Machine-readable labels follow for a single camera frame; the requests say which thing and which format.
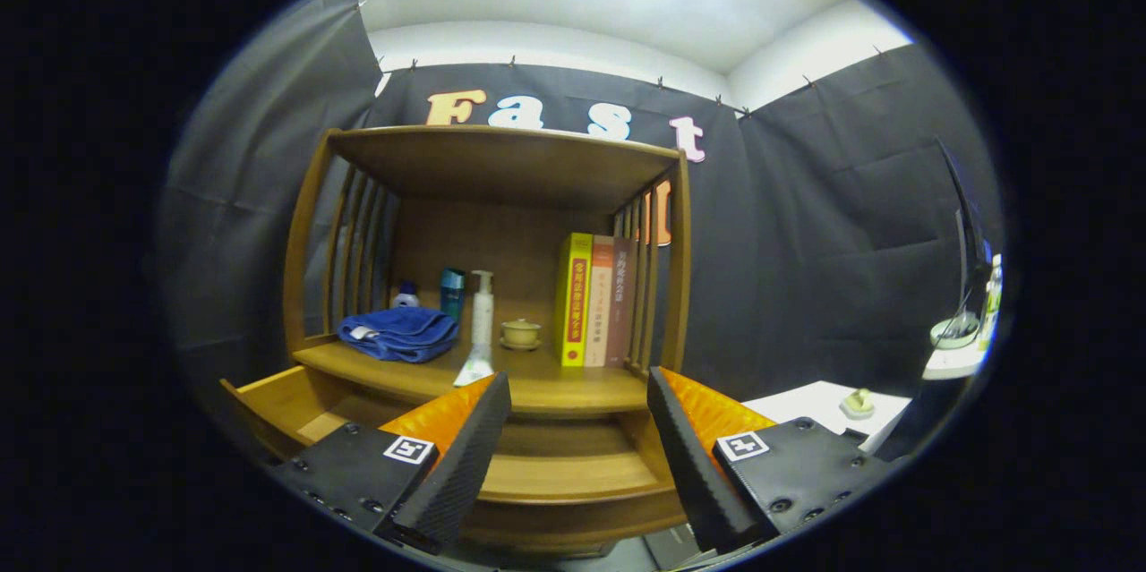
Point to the small white blue-capped bottle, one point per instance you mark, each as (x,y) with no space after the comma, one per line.
(406,295)

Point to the white desk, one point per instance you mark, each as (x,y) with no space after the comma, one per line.
(953,363)

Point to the beige teacup with saucer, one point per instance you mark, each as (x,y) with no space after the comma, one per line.
(520,332)

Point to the black backdrop cloth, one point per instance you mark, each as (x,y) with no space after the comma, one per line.
(806,241)

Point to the white pump bottle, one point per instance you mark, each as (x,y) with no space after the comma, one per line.
(482,308)

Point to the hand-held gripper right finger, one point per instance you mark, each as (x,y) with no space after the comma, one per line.
(694,465)

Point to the blue folded towel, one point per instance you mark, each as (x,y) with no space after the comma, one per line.
(398,332)

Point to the brown book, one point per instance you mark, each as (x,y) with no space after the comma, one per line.
(620,299)

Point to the orange book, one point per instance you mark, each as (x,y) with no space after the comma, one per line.
(600,299)

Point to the teal cylindrical bottle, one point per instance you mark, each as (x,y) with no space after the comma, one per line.
(452,290)

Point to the white green tube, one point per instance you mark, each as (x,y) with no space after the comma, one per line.
(474,368)

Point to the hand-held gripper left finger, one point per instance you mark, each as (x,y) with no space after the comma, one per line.
(466,456)

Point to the white side table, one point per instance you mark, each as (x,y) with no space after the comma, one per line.
(806,402)

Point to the wooden countertop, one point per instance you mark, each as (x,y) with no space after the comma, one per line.
(555,384)

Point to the yellow book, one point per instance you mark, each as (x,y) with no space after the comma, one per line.
(575,299)

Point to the small cream object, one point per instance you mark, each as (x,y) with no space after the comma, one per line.
(859,402)

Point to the wooden cabinet with slatted sides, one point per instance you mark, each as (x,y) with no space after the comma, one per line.
(501,165)

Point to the wooden drawer with black knob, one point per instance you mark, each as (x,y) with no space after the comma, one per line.
(573,475)

